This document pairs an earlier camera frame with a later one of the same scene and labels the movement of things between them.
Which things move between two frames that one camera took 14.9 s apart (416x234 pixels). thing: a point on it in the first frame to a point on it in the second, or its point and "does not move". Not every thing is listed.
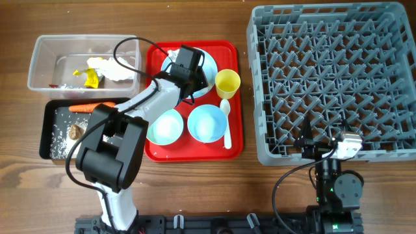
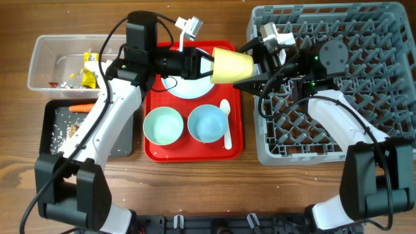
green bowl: x=166 y=127 does not move
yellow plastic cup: x=227 y=82 to x=229 y=66
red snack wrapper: x=53 y=86 does not move
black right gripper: x=305 y=140 to x=267 y=63
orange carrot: x=90 y=108 does not move
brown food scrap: x=75 y=131 does not move
